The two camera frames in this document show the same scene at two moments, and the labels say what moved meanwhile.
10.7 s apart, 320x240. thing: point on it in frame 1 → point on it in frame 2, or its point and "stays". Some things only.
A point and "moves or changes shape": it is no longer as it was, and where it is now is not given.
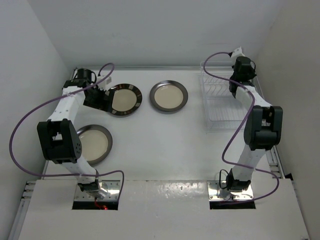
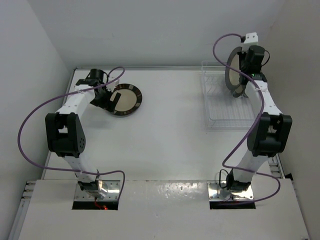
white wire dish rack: x=224 y=113 stays
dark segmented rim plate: x=123 y=99 stays
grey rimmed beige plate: x=168 y=95 moves or changes shape
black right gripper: x=252 y=73 stays
